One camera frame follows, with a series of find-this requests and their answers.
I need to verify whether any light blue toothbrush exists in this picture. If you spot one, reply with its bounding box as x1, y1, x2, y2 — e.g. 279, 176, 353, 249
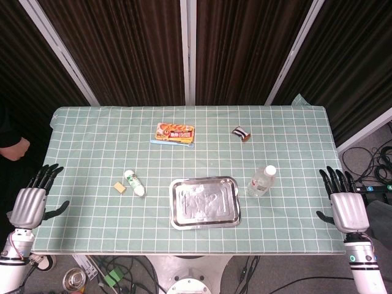
149, 138, 195, 149

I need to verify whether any green box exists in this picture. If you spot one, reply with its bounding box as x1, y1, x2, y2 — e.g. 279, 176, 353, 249
105, 266, 124, 284

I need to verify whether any orange snack box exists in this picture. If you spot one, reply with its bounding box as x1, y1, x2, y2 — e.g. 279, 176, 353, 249
155, 122, 196, 144

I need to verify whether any clear plastic bottle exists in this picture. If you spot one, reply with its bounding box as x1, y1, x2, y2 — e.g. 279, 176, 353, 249
247, 165, 277, 197

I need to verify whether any white power strip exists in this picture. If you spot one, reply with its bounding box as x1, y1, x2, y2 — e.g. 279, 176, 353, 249
72, 254, 102, 281

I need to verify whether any silver metal tray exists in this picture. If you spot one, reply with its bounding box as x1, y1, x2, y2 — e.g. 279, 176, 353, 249
168, 176, 242, 231

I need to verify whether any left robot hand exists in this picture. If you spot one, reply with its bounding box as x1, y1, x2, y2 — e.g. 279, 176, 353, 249
7, 163, 70, 230

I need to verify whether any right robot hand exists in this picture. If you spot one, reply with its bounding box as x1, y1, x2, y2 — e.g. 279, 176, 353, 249
316, 165, 371, 234

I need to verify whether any black cable bundle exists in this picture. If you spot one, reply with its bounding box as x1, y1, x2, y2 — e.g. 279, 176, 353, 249
341, 143, 392, 187

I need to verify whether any white green shaker bottle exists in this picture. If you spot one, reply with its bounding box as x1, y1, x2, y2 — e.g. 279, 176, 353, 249
123, 170, 146, 197

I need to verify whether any green checkered tablecloth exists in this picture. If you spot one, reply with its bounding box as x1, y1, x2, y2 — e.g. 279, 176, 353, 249
31, 105, 347, 255

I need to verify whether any steel bowl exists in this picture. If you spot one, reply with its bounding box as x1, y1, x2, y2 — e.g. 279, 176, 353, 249
62, 267, 86, 290

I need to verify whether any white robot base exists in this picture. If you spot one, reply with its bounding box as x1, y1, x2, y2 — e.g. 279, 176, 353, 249
146, 254, 236, 294

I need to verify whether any person's hand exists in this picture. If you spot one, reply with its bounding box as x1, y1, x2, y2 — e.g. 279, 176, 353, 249
0, 137, 31, 162

